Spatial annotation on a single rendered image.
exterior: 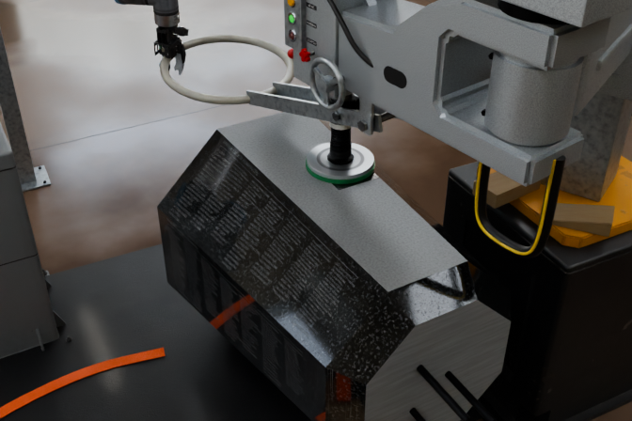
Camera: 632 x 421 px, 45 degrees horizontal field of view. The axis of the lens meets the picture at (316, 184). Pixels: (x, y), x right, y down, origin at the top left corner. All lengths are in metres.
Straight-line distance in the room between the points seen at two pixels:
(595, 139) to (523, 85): 0.78
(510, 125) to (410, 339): 0.60
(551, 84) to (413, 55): 0.36
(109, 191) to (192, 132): 0.69
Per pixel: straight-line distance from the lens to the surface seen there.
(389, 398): 2.08
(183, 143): 4.30
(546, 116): 1.72
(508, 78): 1.69
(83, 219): 3.80
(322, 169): 2.35
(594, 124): 2.40
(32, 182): 4.14
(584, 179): 2.49
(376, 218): 2.19
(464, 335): 2.10
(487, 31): 1.69
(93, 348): 3.08
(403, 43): 1.88
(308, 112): 2.37
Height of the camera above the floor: 2.11
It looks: 33 degrees down
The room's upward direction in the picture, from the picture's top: straight up
